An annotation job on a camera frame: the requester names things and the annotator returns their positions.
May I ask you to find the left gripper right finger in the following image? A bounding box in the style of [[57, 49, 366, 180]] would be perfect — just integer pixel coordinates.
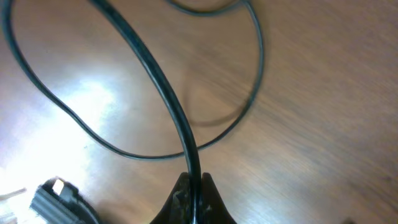
[[201, 172, 236, 224]]

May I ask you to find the black USB cable short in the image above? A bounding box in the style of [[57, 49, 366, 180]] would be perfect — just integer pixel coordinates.
[[1, 1, 265, 223]]

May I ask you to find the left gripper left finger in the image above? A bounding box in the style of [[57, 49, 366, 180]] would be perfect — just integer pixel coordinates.
[[150, 172, 192, 224]]

